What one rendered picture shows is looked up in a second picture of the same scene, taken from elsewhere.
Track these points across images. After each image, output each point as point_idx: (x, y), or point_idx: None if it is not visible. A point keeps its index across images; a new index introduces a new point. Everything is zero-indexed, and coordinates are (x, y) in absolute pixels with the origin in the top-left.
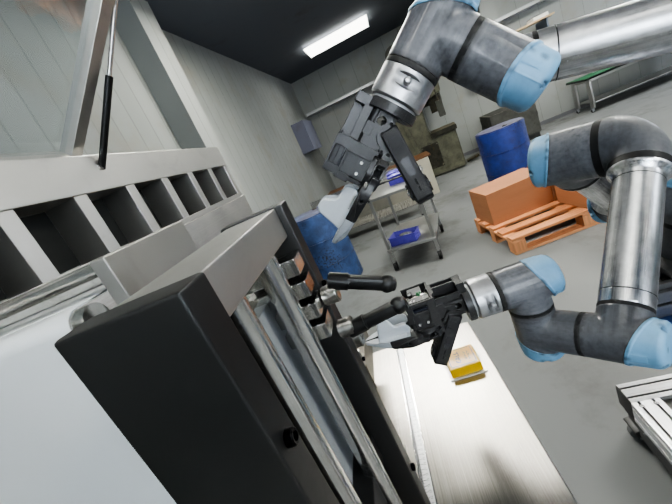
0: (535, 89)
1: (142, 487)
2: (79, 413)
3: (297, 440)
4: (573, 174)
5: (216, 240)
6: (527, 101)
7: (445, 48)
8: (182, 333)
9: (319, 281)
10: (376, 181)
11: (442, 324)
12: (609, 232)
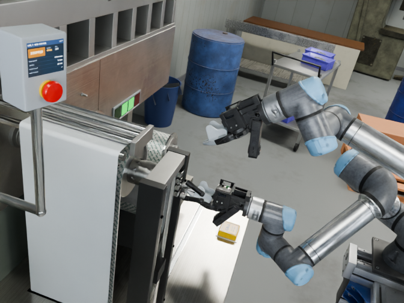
0: (315, 153)
1: (101, 199)
2: (101, 173)
3: (162, 217)
4: (350, 183)
5: (166, 160)
6: (312, 154)
7: (297, 112)
8: (159, 194)
9: (184, 179)
10: (236, 137)
11: (226, 208)
12: (330, 221)
